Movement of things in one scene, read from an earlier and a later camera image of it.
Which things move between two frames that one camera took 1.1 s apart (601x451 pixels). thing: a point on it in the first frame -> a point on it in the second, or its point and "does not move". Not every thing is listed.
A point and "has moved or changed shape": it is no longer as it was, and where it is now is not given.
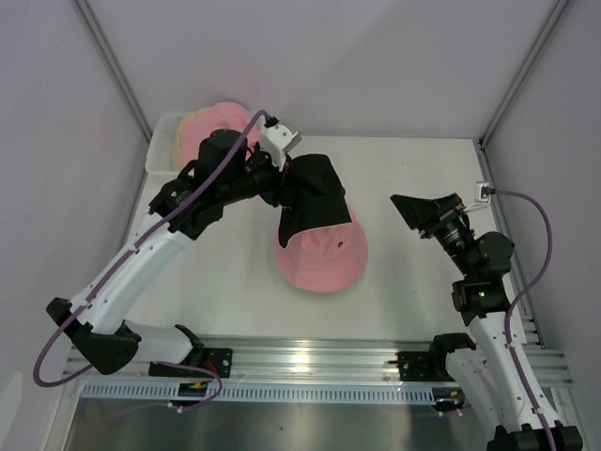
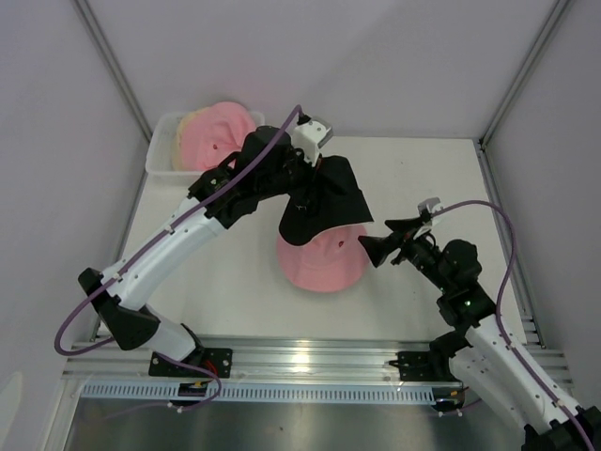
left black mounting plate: (215, 360) does not move
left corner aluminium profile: (87, 16) does not move
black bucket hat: (314, 196) has moved or changed shape
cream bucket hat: (177, 155) does not move
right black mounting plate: (417, 366) does not move
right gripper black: (416, 210) -> (378, 248)
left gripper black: (274, 194) -> (313, 178)
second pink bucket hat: (224, 116) does not move
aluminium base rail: (345, 360) does not move
